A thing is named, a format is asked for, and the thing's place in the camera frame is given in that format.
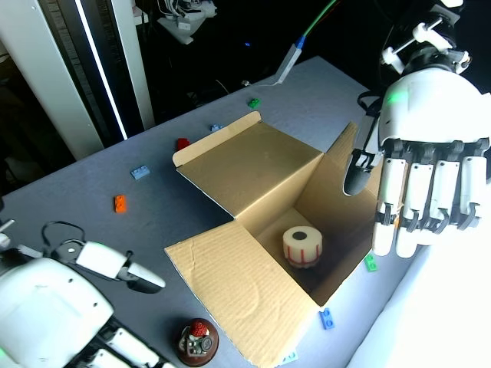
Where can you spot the grey table cloth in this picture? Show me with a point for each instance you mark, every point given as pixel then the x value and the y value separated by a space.
pixel 76 199

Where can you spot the grey blue toy brick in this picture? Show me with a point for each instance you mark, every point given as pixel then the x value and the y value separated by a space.
pixel 216 127
pixel 140 172

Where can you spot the red toy brick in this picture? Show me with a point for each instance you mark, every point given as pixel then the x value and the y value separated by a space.
pixel 183 143

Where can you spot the white stick with blue connector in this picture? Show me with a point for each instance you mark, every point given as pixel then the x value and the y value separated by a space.
pixel 289 61

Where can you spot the brown cardboard box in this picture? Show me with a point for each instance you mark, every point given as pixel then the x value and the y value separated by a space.
pixel 245 172

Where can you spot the white backdrop cloth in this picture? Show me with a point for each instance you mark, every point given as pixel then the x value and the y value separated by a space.
pixel 441 314

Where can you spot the white cabinet frame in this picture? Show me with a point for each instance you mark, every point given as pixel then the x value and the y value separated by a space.
pixel 38 57

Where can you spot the orange toy brick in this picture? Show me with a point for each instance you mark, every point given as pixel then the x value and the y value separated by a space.
pixel 120 203

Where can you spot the white plastic part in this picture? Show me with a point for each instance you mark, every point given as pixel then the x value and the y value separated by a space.
pixel 184 27

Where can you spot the light blue toy brick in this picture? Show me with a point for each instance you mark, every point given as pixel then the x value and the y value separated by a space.
pixel 290 357

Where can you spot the green toy brick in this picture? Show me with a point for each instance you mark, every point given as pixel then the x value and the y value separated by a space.
pixel 253 102
pixel 370 262

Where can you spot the chocolate cake with strawberry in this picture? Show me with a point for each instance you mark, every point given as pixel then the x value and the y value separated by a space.
pixel 197 345

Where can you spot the white red-striped roll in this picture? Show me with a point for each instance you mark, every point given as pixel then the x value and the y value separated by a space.
pixel 303 249

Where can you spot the white light strip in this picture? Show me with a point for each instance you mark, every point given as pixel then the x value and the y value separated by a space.
pixel 101 69

